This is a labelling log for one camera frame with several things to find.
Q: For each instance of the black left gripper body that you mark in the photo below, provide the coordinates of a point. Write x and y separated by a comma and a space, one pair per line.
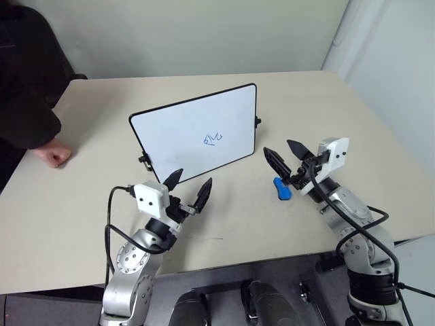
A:
176, 210

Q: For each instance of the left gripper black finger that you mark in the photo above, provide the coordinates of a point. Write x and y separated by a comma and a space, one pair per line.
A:
204, 195
174, 178

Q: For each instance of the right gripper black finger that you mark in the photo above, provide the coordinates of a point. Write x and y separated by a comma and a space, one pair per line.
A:
278, 163
298, 149

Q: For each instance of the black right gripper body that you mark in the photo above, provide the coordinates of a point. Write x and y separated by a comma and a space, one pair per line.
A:
304, 173

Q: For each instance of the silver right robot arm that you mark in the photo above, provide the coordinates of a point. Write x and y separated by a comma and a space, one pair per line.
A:
360, 244

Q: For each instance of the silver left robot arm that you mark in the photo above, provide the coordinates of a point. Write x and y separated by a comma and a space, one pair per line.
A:
132, 258

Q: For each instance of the blue eraser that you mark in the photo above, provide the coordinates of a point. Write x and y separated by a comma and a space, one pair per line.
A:
282, 190

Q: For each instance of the bystander bare hand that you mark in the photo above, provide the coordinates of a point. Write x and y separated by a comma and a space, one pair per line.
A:
54, 154

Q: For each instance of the black-framed whiteboard with stand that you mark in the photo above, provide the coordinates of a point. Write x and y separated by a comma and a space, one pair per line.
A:
193, 132

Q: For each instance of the black table edge clamp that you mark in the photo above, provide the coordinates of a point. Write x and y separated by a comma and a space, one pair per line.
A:
329, 264

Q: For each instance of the dark rounded shape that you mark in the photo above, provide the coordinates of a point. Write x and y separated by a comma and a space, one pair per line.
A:
192, 309
268, 304

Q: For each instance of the bystander black jacket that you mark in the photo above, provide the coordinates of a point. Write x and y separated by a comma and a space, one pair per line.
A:
23, 74

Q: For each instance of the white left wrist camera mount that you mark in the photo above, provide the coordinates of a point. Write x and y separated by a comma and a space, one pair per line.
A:
151, 198

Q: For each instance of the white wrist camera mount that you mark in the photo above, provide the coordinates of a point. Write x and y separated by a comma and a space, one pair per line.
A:
151, 198
334, 154

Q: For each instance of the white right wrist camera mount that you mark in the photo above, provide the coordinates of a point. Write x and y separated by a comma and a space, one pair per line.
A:
334, 154

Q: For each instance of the small black metal bracket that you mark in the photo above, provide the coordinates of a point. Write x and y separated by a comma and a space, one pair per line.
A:
304, 292

